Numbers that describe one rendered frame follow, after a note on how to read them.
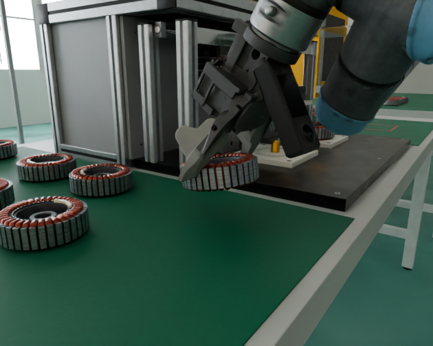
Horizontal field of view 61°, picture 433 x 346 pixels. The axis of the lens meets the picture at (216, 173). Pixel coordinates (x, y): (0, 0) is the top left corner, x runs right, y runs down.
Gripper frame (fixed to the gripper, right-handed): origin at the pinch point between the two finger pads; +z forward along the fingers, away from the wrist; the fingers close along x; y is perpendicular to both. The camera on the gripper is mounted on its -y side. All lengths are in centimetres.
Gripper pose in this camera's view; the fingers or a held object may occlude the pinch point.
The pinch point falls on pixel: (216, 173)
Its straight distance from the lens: 53.2
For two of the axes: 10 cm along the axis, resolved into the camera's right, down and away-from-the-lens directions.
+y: -6.5, -6.6, 3.7
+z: -4.1, 7.2, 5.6
